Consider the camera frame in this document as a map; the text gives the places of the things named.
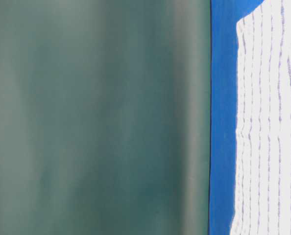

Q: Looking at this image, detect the white blue-striped towel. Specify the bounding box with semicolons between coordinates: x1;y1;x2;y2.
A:
230;0;291;235

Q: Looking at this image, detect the blue table cloth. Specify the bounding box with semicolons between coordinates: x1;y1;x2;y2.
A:
208;0;261;235

